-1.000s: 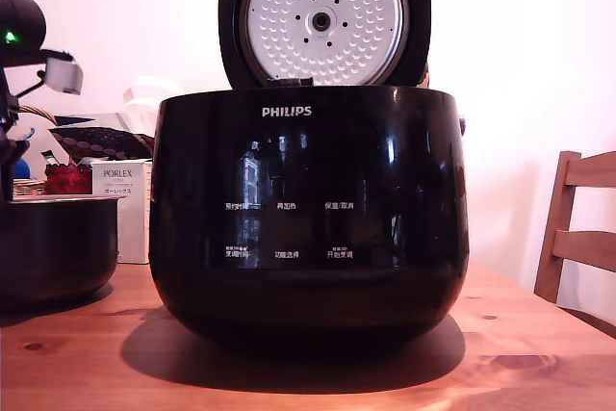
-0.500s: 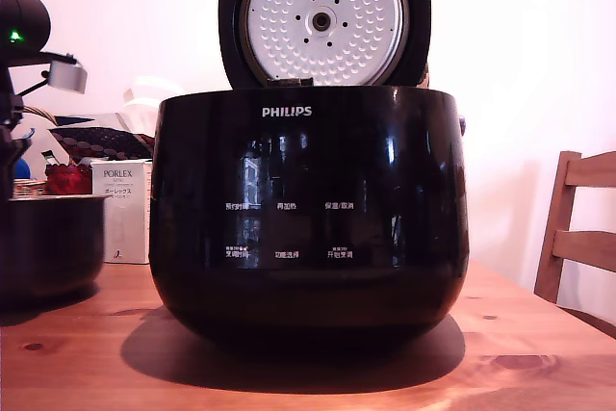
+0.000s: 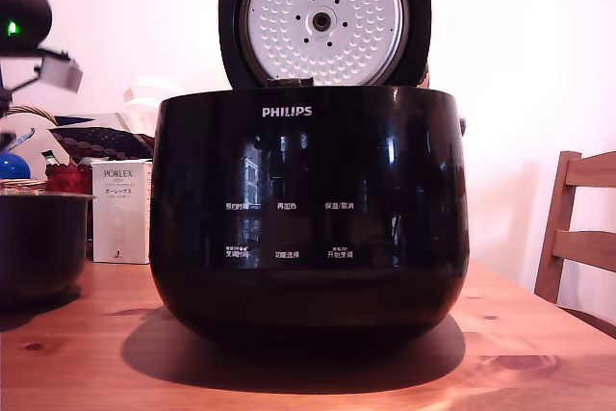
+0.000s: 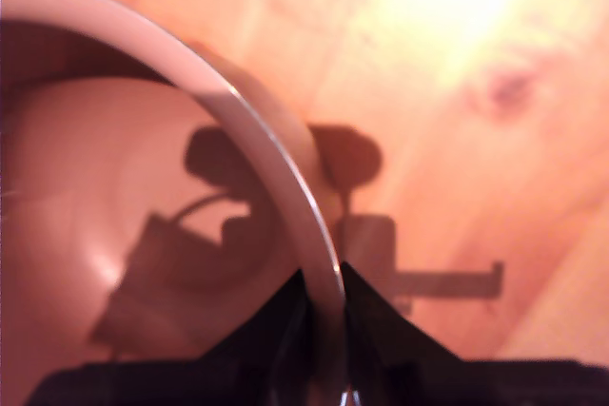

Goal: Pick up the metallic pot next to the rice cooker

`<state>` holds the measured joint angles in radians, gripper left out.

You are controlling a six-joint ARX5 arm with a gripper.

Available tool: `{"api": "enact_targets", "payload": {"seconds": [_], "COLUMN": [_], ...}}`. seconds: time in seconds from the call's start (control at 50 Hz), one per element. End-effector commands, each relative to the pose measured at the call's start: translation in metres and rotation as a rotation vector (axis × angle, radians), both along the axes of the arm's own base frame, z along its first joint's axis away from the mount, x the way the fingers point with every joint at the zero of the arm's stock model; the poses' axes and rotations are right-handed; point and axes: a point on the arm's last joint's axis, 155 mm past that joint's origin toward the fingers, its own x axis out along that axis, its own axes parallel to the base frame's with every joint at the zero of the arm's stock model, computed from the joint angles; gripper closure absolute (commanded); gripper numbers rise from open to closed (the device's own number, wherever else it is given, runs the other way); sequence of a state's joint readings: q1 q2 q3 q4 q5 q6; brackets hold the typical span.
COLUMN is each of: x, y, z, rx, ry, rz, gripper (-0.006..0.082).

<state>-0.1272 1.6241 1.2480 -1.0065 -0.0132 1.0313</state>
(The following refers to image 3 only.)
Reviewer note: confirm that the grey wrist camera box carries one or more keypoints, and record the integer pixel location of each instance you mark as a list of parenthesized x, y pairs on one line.
[(60, 73)]

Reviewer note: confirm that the blue curved stick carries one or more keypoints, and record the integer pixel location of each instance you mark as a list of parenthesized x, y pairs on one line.
[(24, 137)]

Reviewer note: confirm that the dark metallic pot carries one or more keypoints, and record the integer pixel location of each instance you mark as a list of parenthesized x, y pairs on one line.
[(43, 247)]

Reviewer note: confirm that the blue ball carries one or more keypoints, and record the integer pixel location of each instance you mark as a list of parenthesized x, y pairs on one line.
[(14, 166)]

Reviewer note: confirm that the black rice cooker lid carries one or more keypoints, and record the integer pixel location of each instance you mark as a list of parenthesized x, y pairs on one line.
[(327, 21)]

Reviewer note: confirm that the dotted patterned cloth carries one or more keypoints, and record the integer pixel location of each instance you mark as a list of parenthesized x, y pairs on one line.
[(101, 140)]

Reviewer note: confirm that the white Porlex box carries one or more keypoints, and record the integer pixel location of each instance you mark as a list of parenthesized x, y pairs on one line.
[(122, 218)]

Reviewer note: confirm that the red jar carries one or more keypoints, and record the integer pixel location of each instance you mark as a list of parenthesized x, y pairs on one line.
[(69, 179)]

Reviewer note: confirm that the wooden chair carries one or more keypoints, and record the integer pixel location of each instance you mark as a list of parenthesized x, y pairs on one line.
[(577, 242)]

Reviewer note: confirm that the black Philips rice cooker body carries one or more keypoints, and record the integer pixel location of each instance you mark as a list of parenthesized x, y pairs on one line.
[(308, 238)]

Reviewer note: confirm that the white plastic container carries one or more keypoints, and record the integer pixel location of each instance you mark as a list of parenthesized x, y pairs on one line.
[(144, 99)]

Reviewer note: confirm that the wicker basket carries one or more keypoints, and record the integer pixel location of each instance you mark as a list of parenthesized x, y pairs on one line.
[(24, 186)]

